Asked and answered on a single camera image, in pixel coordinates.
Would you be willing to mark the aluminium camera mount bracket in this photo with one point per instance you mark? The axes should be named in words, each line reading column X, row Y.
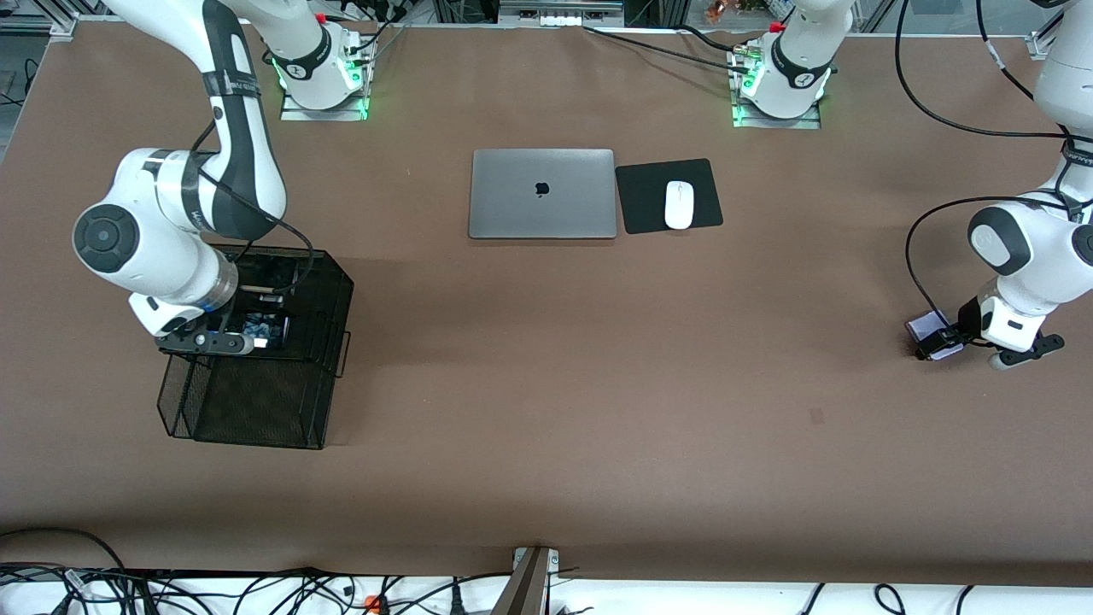
column 525, row 585

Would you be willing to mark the aluminium frame profile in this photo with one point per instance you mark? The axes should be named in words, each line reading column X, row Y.
column 1042, row 44
column 60, row 26

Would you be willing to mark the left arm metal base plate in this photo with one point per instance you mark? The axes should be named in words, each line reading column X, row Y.
column 807, row 122

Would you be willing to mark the black mouse pad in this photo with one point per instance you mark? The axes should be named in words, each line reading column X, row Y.
column 640, row 196

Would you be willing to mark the white power strip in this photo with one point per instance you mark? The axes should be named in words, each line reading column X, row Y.
column 559, row 19

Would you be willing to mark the silver closed laptop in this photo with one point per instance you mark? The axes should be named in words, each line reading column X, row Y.
column 542, row 192

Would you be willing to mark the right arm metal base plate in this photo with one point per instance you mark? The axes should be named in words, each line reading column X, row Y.
column 295, row 111

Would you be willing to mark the black mesh two-tier organizer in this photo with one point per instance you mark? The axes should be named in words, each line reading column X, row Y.
column 273, row 401

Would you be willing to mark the tall black smartphone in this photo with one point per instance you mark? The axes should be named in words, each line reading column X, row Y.
column 266, row 329

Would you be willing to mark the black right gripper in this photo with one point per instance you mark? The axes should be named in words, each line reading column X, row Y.
column 242, row 317

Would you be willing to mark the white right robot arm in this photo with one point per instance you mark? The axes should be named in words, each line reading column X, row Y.
column 154, row 248

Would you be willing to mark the lavender flip phone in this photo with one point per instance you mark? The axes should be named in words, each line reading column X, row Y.
column 926, row 325

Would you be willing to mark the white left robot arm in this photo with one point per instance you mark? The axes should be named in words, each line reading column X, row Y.
column 1025, row 248

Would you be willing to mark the white computer mouse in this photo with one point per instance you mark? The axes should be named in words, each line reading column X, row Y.
column 679, row 205

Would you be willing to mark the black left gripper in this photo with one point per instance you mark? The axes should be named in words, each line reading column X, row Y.
column 967, row 321

